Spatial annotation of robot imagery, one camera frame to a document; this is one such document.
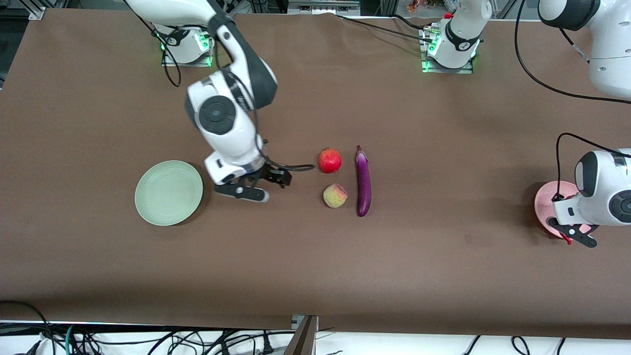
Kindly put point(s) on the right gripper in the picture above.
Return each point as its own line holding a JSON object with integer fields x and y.
{"x": 266, "y": 173}

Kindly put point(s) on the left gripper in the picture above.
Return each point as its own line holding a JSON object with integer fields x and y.
{"x": 557, "y": 197}

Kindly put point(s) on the red chili pepper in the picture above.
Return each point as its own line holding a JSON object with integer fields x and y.
{"x": 568, "y": 240}

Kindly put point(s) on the red pomegranate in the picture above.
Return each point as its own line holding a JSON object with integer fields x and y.
{"x": 330, "y": 161}

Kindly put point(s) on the yellow-pink peach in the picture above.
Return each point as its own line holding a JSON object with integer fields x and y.
{"x": 334, "y": 196}

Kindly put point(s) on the purple eggplant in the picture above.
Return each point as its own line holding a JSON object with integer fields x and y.
{"x": 364, "y": 182}

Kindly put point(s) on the metal base plate left arm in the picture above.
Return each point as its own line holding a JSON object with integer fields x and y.
{"x": 458, "y": 70}

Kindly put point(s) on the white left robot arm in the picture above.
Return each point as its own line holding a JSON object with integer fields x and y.
{"x": 606, "y": 187}

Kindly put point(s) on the metal base plate right arm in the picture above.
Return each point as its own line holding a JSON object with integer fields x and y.
{"x": 197, "y": 62}

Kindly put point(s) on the pink plate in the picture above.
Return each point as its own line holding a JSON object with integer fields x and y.
{"x": 542, "y": 207}

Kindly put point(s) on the light green plate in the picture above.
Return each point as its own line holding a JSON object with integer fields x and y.
{"x": 167, "y": 193}

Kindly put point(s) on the grey metal rail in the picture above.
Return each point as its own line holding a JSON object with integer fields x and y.
{"x": 323, "y": 7}

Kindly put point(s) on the aluminium frame profile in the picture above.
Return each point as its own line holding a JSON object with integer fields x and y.
{"x": 37, "y": 12}

